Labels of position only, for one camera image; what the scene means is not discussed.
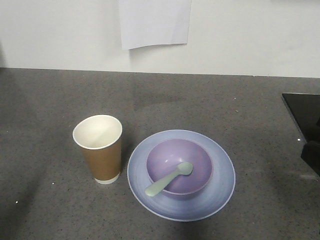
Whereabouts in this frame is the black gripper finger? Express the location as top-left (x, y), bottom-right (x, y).
top-left (301, 140), bottom-right (320, 175)

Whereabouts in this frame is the black induction cooktop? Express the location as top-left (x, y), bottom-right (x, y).
top-left (282, 92), bottom-right (320, 146)

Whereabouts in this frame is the lilac plastic bowl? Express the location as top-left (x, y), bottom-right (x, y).
top-left (145, 138), bottom-right (214, 199)

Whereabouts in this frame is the pale green plastic spoon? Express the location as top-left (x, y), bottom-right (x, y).
top-left (144, 162), bottom-right (194, 197)

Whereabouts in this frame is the light blue plate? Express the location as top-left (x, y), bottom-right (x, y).
top-left (127, 129), bottom-right (236, 222)

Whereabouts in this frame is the brown paper cup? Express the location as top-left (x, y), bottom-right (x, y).
top-left (72, 114), bottom-right (123, 185)

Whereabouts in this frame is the white paper sheet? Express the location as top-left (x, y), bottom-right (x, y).
top-left (118, 0), bottom-right (192, 50)

